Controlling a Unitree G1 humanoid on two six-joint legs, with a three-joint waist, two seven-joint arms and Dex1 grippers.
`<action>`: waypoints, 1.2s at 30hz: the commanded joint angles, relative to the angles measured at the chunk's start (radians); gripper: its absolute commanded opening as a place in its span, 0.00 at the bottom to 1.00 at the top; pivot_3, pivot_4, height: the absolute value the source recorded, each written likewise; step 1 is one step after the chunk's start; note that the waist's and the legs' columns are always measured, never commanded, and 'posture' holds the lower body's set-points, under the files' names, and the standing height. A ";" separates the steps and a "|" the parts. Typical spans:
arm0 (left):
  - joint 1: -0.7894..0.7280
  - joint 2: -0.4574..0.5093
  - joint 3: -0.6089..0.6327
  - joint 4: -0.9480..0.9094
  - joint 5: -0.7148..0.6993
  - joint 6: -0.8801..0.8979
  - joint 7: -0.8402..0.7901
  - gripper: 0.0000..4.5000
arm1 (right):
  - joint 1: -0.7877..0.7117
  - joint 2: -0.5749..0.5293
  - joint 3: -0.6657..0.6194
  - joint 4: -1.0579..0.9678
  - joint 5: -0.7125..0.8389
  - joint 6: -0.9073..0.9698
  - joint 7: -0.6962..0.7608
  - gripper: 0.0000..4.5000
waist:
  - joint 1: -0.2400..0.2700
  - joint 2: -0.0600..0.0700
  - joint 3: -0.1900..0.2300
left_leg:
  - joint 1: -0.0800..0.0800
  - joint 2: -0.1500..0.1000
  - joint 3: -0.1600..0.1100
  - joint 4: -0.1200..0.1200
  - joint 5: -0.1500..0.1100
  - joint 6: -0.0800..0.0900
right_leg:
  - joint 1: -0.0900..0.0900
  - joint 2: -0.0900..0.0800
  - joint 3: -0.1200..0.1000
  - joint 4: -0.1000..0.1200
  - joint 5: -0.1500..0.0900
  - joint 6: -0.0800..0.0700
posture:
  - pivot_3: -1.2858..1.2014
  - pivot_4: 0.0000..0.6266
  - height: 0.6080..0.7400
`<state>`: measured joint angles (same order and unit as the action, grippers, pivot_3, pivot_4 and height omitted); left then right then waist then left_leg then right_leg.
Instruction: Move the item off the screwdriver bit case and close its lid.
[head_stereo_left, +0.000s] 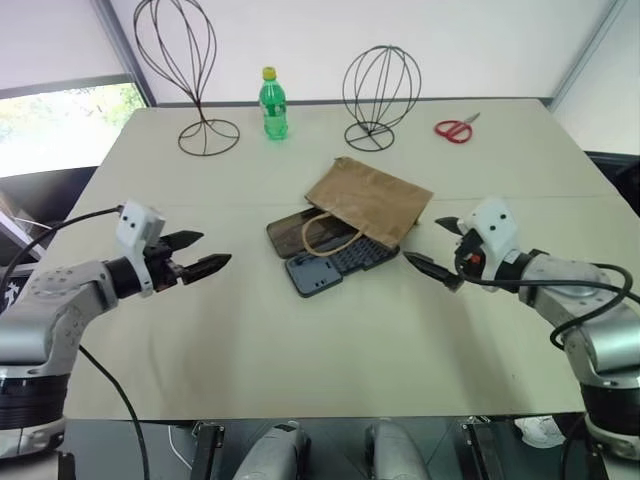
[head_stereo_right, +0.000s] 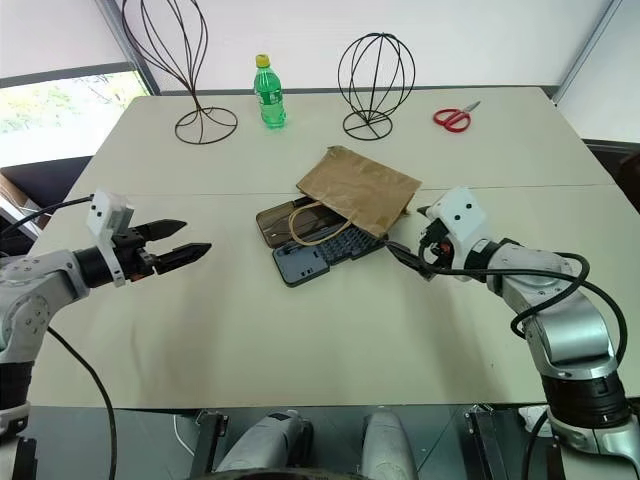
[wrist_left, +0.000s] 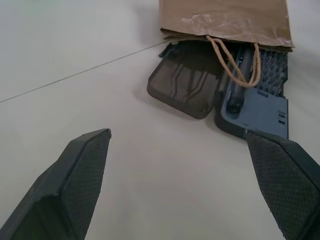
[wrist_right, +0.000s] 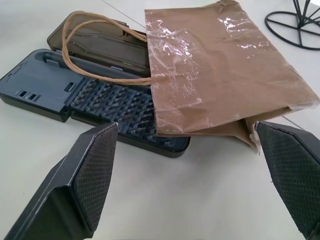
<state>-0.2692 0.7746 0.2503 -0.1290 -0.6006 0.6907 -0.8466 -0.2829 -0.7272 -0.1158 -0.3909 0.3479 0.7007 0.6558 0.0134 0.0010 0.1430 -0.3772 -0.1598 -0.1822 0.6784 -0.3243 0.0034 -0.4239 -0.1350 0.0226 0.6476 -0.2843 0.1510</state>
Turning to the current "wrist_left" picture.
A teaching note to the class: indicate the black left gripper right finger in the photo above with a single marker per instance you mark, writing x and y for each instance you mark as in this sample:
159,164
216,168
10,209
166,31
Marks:
282,175

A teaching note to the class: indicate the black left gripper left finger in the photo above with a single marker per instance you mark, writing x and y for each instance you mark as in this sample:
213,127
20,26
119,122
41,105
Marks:
75,180

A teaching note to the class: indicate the grey plastic tool case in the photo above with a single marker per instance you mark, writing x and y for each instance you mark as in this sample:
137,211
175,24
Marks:
260,112

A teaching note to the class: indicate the brown paper bag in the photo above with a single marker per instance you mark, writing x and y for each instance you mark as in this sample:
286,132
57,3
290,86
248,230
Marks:
225,22

